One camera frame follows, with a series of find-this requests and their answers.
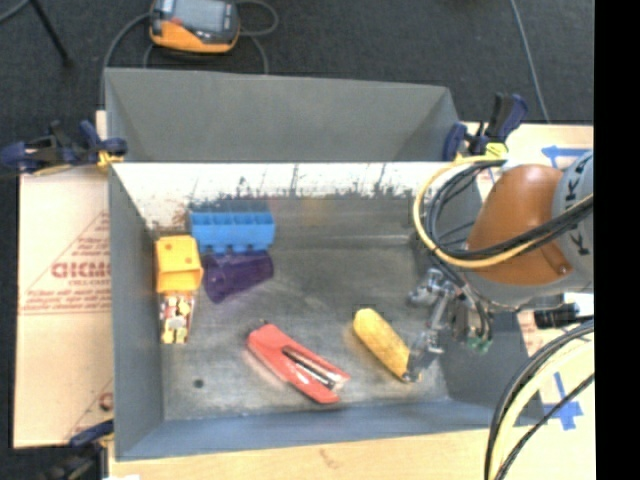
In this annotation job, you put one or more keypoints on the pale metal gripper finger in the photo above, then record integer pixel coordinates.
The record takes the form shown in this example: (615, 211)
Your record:
(434, 283)
(424, 353)

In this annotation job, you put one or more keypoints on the yellow toy corn cob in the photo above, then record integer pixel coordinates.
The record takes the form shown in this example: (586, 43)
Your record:
(380, 340)

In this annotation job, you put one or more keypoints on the grey metal bin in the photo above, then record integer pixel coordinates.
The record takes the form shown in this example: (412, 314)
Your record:
(320, 278)

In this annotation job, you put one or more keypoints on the red flat case, black tool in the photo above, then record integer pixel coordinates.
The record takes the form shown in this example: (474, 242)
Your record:
(280, 355)

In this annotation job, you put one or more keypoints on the purple plastic cup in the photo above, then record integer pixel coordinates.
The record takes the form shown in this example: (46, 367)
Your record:
(235, 273)

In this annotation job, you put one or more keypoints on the blue ribbed plastic tray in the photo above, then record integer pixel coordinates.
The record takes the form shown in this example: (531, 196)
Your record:
(232, 225)

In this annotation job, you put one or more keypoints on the clear packet of small pieces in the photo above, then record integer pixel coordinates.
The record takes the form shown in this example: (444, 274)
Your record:
(176, 318)

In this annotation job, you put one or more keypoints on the yellow box with red dots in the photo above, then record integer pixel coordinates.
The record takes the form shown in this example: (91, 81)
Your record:
(176, 263)

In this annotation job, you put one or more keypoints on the brown cardboard board, red print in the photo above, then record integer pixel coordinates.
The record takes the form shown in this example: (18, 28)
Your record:
(60, 318)

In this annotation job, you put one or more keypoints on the black cylinder on white bracket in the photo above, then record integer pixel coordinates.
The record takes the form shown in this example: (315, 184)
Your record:
(552, 315)

